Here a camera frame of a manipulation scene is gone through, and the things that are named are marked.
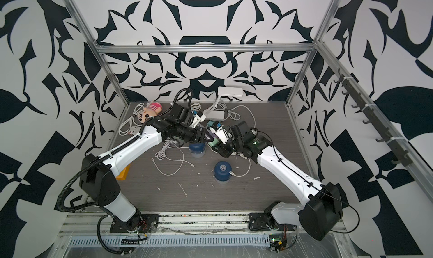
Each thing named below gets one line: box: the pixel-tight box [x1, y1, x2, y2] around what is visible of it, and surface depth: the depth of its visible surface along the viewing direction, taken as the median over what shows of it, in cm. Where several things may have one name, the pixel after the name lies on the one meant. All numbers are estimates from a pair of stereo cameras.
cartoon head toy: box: [137, 101, 163, 124], surface depth 109 cm
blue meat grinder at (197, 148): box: [188, 141, 206, 159], surface depth 90 cm
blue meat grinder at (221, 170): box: [213, 160, 232, 184], surface depth 81 cm
